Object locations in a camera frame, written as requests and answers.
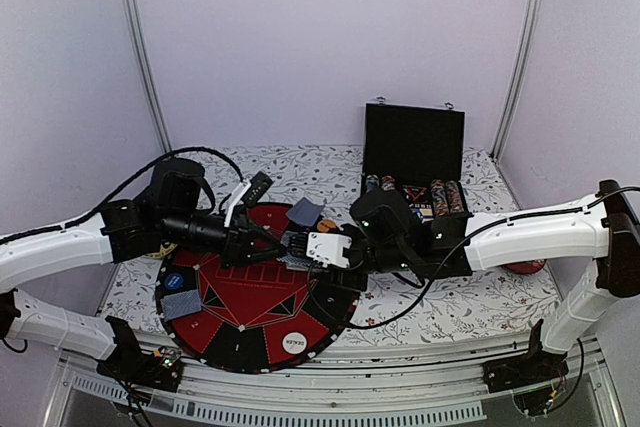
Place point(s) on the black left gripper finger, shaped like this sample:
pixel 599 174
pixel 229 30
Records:
pixel 252 256
pixel 257 237

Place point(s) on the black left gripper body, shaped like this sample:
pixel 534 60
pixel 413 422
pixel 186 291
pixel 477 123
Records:
pixel 178 227

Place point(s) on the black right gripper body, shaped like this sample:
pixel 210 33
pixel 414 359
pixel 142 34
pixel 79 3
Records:
pixel 390 259

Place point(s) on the blue checkered card deck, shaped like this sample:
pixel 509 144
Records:
pixel 295 257

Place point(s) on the single blue playing card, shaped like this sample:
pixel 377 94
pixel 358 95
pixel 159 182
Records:
pixel 304 213

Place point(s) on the orange big blind button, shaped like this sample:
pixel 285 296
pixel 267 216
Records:
pixel 326 226

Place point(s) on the blue small blind button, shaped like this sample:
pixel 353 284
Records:
pixel 173 281

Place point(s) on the white dealer button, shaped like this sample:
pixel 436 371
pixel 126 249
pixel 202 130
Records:
pixel 294 343

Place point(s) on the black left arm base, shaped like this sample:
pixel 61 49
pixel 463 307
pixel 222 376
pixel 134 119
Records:
pixel 160 369

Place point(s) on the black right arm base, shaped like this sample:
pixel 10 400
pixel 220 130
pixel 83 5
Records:
pixel 523 370

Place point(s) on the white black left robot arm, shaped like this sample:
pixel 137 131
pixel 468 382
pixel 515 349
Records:
pixel 110 233

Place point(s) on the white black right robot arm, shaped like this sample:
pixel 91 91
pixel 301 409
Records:
pixel 601 227

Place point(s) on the woven bamboo fan mat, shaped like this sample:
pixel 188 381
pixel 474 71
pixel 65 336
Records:
pixel 163 251

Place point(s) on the boxed card deck in case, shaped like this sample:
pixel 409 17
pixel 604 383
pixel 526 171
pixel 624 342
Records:
pixel 423 211

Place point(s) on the poker chip row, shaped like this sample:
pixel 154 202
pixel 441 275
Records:
pixel 454 198
pixel 372 182
pixel 388 183
pixel 439 198

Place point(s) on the poker chip row far left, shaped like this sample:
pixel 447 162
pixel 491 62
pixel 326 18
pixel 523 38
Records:
pixel 372 182

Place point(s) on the round red black poker mat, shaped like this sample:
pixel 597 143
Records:
pixel 246 311

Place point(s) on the poker chip row far right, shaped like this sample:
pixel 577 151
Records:
pixel 454 198

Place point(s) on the black poker chip case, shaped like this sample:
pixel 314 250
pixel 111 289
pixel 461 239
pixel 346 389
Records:
pixel 414 145

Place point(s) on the red floral round tin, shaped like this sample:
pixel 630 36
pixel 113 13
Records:
pixel 526 267

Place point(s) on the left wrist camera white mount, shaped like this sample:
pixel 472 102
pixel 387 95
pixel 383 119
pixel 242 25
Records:
pixel 247 193

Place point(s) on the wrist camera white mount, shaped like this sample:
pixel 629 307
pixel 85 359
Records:
pixel 247 193
pixel 329 249

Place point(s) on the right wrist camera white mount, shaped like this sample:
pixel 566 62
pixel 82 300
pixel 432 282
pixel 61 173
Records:
pixel 329 249

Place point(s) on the left aluminium corner post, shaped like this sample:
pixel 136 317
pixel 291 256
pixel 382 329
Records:
pixel 136 32

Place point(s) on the aluminium corner post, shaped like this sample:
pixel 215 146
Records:
pixel 136 32
pixel 531 14

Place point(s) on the right aluminium corner post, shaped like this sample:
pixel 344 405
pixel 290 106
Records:
pixel 531 14

